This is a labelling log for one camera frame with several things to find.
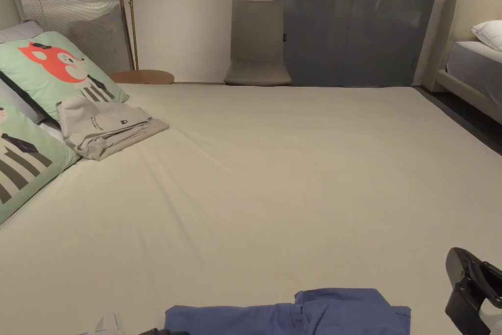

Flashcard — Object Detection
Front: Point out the brass floor lamp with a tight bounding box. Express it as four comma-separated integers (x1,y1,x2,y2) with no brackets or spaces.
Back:
124,0,140,71

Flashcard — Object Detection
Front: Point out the beige padded headboard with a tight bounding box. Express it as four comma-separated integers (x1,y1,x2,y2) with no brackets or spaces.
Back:
421,0,502,92

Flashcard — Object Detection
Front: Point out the bed with beige sheet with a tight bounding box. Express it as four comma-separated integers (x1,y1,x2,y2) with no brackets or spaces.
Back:
0,82,502,335

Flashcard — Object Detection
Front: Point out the blue garment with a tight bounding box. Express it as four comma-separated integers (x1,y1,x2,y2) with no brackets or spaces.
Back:
163,288,412,335

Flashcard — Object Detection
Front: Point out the green striped animal print pillow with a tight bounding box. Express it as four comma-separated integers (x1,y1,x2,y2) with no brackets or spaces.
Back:
0,84,82,227

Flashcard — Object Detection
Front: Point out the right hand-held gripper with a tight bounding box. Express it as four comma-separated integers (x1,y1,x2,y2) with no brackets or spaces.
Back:
445,247,502,335

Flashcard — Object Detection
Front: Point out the round wooden side table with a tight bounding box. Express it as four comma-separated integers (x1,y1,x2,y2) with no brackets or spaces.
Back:
108,70,176,85

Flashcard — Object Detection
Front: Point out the green fox print pillow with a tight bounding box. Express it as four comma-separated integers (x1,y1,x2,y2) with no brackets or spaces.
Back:
0,31,130,122

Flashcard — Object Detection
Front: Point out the folded beige garment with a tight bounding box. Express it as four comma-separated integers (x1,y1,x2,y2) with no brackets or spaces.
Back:
55,95,171,162

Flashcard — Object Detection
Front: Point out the bed with grey sheet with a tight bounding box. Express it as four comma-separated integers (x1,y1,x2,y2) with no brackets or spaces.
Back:
433,40,502,114

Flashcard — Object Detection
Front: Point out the grey pillow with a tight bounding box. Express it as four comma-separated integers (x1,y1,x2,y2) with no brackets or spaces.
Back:
0,20,45,44

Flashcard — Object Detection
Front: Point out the white pillow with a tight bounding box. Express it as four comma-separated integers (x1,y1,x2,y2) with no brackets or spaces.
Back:
470,19,502,52

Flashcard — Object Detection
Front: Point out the grey upholstered chair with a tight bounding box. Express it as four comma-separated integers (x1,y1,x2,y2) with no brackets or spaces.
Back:
223,0,292,87

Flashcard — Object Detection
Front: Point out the grey door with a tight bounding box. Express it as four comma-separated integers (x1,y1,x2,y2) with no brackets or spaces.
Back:
274,0,447,87

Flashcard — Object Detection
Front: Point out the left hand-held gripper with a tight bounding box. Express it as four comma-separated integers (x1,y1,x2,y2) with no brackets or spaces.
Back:
96,313,170,335

